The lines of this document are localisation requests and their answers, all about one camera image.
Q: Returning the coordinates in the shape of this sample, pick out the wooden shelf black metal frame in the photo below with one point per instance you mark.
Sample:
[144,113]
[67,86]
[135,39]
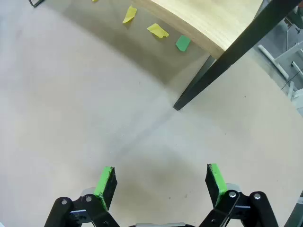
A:
[201,19]

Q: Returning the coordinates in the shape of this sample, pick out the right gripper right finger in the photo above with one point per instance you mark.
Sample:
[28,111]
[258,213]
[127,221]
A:
[216,184]

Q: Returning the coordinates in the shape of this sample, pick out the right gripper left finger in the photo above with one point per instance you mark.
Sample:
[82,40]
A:
[105,186]

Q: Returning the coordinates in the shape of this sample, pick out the green paper scrap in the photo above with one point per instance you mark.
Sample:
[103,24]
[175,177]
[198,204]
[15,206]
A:
[182,43]

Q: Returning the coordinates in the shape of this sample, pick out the white side table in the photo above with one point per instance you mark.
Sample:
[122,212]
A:
[272,59]

